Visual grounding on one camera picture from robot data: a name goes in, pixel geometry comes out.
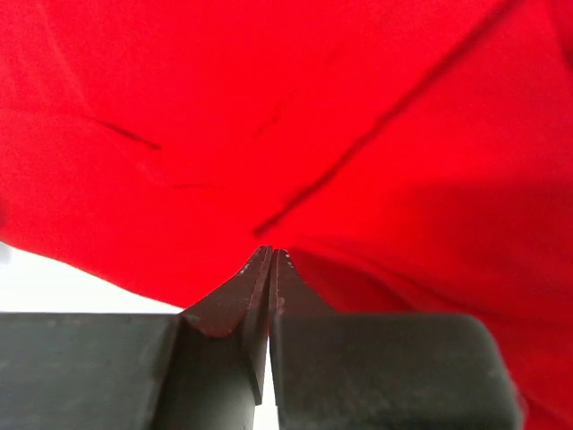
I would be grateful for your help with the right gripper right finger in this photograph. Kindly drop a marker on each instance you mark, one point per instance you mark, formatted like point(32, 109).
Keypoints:
point(335, 370)

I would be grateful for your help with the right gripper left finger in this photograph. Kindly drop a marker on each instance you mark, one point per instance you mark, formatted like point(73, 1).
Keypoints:
point(200, 369)

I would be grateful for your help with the red cloth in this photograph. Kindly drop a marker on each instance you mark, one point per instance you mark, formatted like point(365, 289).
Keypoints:
point(410, 155)

